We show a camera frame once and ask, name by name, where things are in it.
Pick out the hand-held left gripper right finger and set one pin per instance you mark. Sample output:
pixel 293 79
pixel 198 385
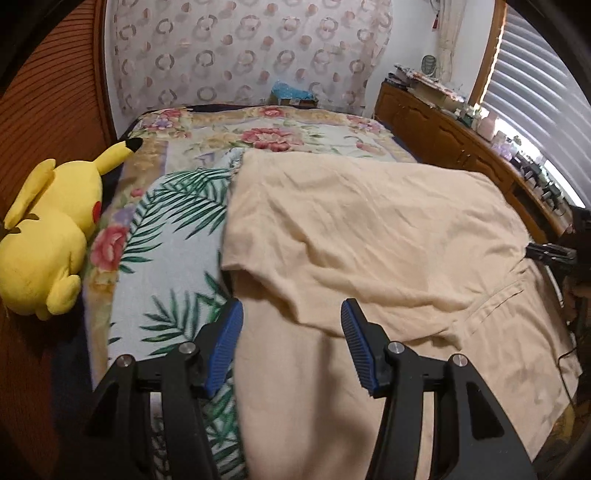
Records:
pixel 358 346

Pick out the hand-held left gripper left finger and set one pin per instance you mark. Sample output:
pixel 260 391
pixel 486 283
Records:
pixel 226 341

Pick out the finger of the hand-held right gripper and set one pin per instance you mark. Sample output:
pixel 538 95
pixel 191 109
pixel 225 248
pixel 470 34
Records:
pixel 551 254

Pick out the beige printed t-shirt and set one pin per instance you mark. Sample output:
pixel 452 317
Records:
pixel 369 230

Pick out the palm leaf print sheet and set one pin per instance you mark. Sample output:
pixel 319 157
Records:
pixel 171 258

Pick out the purple tissue pack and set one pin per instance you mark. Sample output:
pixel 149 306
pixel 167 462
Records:
pixel 504 147

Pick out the pink bottle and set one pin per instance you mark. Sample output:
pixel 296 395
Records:
pixel 488 127

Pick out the striped window blind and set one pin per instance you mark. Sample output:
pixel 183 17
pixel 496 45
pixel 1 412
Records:
pixel 535 92

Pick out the wooden sideboard cabinet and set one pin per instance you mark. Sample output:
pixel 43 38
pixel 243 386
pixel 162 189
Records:
pixel 438 134

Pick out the yellow plush toy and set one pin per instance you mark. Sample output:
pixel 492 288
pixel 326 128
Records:
pixel 51 221

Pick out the floral cloth bundle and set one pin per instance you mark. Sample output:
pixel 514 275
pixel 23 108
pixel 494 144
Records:
pixel 425 83

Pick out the floral blanket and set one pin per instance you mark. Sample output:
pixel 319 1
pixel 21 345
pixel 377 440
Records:
pixel 286 134

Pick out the small green fan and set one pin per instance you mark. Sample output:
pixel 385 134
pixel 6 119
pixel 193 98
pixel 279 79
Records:
pixel 430 64

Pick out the beige tied drape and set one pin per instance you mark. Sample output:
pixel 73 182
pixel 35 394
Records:
pixel 448 41

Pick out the box with blue cloth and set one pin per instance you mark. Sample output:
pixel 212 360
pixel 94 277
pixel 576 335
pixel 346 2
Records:
pixel 293 94

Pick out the circle patterned sheer curtain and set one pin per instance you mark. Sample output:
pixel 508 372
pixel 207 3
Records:
pixel 240 50

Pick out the wooden louvered wardrobe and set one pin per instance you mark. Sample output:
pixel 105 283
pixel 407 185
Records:
pixel 51 101

